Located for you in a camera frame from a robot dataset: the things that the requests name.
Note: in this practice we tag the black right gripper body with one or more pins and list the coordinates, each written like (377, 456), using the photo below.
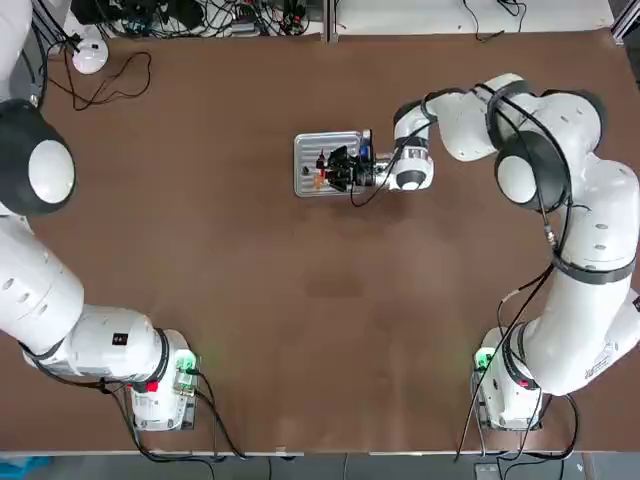
(362, 172)

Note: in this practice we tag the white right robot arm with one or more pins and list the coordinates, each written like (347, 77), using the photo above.
(590, 225)

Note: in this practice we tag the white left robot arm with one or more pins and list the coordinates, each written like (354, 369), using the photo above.
(40, 300)

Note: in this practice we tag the silver ribbed metal tray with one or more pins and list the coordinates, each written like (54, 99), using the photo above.
(305, 145)

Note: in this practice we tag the white desk lamp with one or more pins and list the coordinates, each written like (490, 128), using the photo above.
(90, 57)

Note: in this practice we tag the aluminium frame post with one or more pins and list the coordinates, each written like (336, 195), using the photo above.
(333, 22)

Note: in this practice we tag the aluminium frame profile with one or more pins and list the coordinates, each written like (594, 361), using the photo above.
(622, 30)

